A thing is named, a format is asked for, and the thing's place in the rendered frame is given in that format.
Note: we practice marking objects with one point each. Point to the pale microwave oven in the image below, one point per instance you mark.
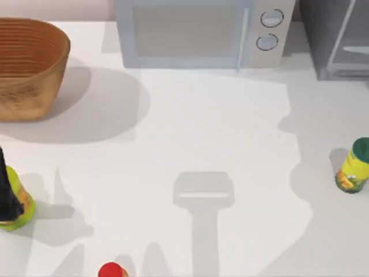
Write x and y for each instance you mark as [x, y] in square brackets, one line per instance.
[184, 34]

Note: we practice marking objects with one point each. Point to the grey microwave knob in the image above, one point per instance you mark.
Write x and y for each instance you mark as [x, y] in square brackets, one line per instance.
[267, 42]
[271, 18]

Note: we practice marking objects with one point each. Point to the red-lidded bottle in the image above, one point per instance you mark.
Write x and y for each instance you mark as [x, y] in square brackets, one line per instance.
[112, 270]

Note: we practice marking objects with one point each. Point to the brown woven basket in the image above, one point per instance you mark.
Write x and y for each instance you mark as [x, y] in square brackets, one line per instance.
[27, 72]

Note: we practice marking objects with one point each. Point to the green-lidded yellow can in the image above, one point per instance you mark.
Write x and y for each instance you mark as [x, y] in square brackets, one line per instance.
[353, 170]

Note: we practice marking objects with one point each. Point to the yellow-green can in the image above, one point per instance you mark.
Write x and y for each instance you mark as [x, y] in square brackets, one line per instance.
[24, 202]

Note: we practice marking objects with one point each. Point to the grey cabinet with dark inside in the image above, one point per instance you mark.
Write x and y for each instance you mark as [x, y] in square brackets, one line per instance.
[337, 37]

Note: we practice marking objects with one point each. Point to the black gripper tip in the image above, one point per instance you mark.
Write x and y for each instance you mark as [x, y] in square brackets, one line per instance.
[6, 190]

